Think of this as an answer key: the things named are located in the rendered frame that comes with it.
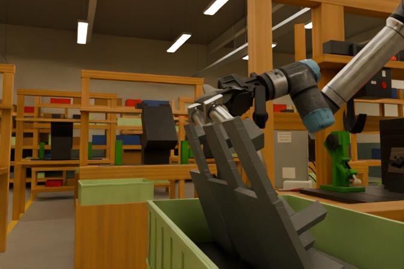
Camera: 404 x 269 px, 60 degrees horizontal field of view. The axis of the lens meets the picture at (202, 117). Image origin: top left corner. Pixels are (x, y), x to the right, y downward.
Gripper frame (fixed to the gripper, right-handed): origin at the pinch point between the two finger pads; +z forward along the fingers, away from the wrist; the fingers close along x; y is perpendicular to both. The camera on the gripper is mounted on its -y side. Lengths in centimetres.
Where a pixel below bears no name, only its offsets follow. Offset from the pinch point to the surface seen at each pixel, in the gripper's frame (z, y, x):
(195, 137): 4.4, -7.0, 1.7
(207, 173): 4.7, -12.9, -4.2
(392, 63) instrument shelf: -125, 36, -49
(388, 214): -51, -27, -41
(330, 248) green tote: -17.0, -33.5, -21.7
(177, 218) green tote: 11.5, -8.7, -24.1
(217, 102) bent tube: 1.5, -11.8, 14.2
